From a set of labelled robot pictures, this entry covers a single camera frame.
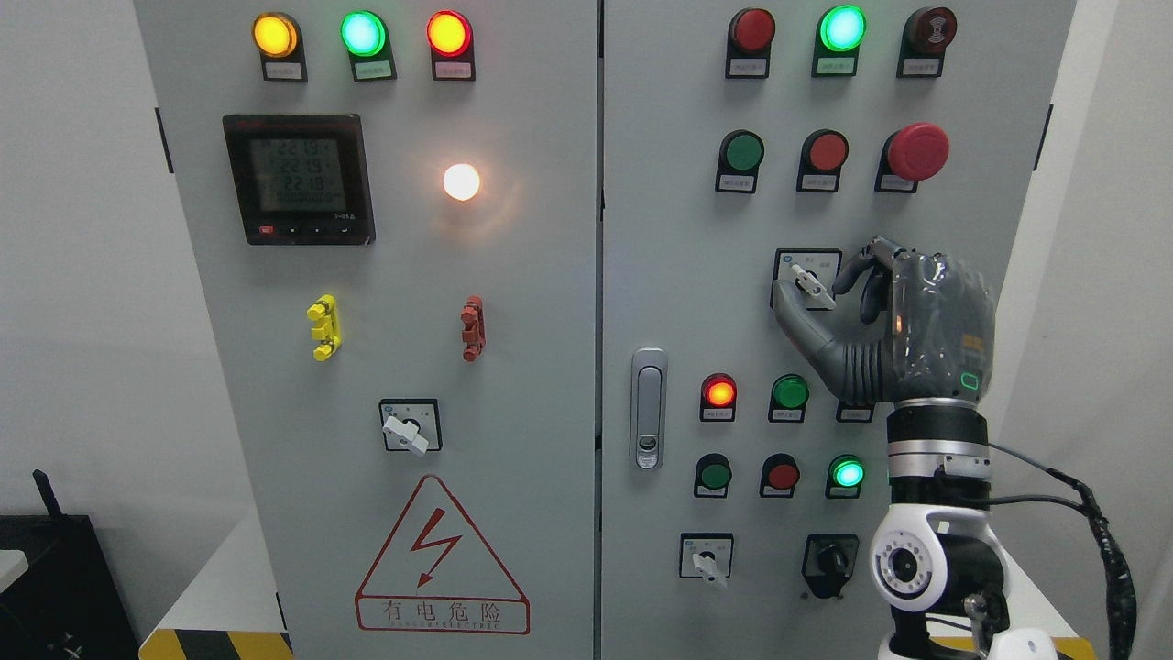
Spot gray robotic right hand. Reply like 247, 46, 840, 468
773, 236, 996, 404

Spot gray rotary switch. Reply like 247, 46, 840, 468
678, 533, 734, 588
774, 247, 842, 312

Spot green indicator light middle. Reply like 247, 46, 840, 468
768, 373, 811, 424

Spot green indicator light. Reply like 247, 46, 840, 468
768, 373, 811, 424
811, 4, 867, 79
340, 11, 398, 83

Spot lit green push button lower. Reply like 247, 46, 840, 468
825, 454, 866, 499

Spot red emergency stop button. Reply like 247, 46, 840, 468
874, 122, 950, 193

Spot red push button upper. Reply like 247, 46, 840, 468
795, 129, 850, 193

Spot red push button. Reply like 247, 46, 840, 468
759, 454, 801, 499
795, 129, 850, 193

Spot red push button lower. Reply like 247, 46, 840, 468
759, 454, 801, 499

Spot lit red indicator light middle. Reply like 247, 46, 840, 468
699, 372, 738, 422

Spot green push button upper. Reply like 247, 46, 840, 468
716, 129, 765, 193

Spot dark red buzzer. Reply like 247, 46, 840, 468
896, 5, 957, 79

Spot green indicator light top right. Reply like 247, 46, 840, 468
811, 4, 867, 79

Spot red indicator light top right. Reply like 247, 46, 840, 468
725, 7, 777, 79

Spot red terminal connector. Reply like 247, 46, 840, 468
460, 295, 486, 363

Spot gray electrical cabinet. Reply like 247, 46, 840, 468
134, 1, 1076, 659

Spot white indicator light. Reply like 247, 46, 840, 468
443, 162, 482, 204

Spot red electrical hazard sticker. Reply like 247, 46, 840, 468
355, 475, 531, 635

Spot red indicator light top left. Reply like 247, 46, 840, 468
426, 9, 477, 81

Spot yellow terminal connector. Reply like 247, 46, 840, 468
306, 295, 341, 362

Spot green indicator light top left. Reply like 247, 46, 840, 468
340, 11, 398, 83

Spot black digital power meter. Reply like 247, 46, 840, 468
222, 114, 377, 246

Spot yellow indicator light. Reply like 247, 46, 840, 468
252, 12, 307, 83

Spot black box with antenna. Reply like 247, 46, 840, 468
1, 469, 138, 659

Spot black rotary selector switch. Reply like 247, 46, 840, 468
801, 533, 860, 599

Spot silver door latch handle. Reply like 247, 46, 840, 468
630, 346, 669, 469

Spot gray rotary switch bottom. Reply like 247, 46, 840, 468
678, 533, 734, 588

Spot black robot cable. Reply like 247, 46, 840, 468
988, 442, 1139, 660

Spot gray rotary switch left door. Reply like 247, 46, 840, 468
378, 399, 443, 457

